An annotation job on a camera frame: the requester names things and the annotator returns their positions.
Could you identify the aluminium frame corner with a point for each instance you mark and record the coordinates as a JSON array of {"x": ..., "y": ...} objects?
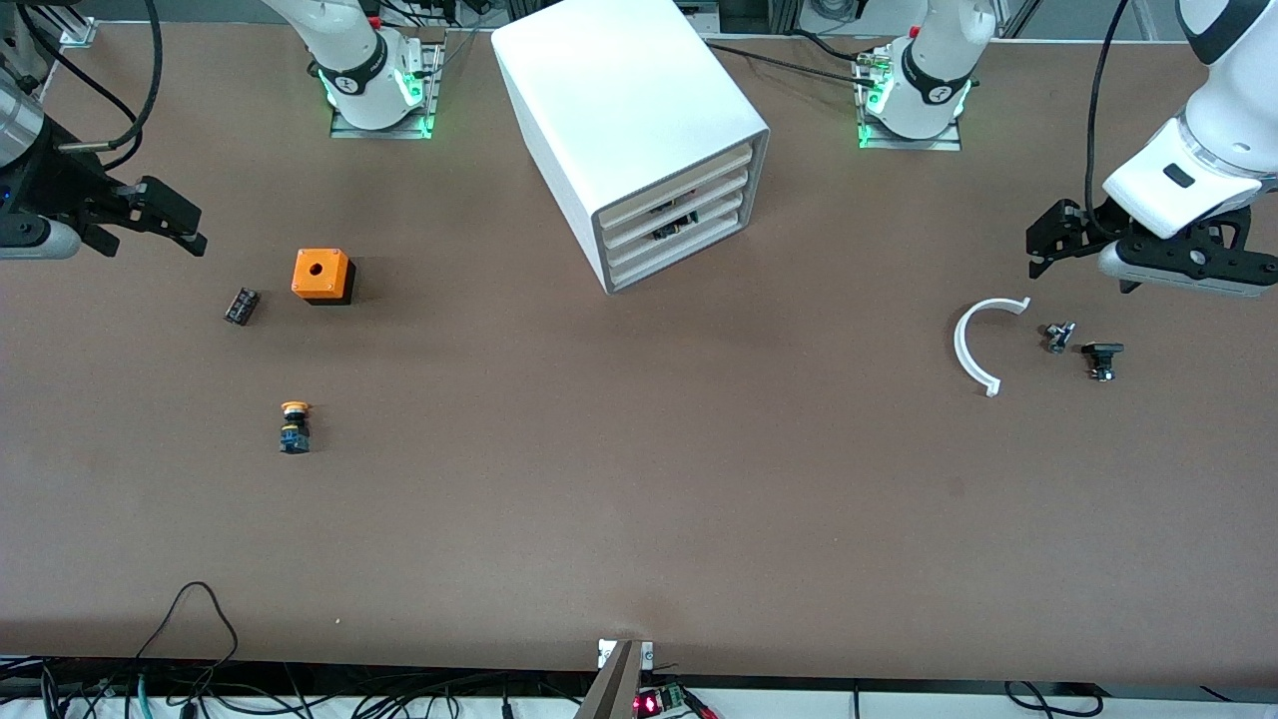
[{"x": 80, "y": 35}]

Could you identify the grey metal camera bracket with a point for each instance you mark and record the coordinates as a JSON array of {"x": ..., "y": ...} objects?
[{"x": 614, "y": 689}]

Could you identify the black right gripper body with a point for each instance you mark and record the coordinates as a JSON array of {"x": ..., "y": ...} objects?
[{"x": 62, "y": 192}]

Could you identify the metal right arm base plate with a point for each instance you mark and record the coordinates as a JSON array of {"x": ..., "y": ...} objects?
[{"x": 399, "y": 132}]

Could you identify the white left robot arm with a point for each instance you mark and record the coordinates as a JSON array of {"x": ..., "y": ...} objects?
[{"x": 929, "y": 60}]

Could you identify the small white mount plate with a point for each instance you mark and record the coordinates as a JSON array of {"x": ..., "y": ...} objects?
[{"x": 647, "y": 654}]

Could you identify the white drawer cabinet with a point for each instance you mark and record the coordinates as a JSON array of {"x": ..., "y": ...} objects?
[{"x": 619, "y": 90}]

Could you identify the orange button box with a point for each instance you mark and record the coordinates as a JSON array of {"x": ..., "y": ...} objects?
[{"x": 334, "y": 272}]

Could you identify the orange push button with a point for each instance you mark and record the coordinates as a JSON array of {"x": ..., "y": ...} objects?
[{"x": 295, "y": 439}]

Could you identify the small grey metal part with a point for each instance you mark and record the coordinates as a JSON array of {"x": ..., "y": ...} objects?
[{"x": 1058, "y": 337}]

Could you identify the white curved plastic arc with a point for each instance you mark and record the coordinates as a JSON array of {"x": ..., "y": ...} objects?
[{"x": 959, "y": 345}]

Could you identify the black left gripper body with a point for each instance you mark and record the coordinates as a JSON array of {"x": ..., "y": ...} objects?
[{"x": 1086, "y": 226}]

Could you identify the cream cabinet drawer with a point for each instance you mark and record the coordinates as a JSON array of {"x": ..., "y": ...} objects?
[
  {"x": 631, "y": 272},
  {"x": 629, "y": 254},
  {"x": 624, "y": 213},
  {"x": 627, "y": 235}
]

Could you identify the black green electronic component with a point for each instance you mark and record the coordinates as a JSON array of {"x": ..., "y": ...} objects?
[{"x": 674, "y": 230}]

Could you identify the small black terminal block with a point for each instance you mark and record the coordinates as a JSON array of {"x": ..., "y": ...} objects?
[{"x": 242, "y": 307}]

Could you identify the circuit board with red LED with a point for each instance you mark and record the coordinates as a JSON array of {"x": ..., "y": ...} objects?
[{"x": 649, "y": 704}]

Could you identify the small black switch part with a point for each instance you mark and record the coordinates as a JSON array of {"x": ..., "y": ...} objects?
[{"x": 1102, "y": 352}]

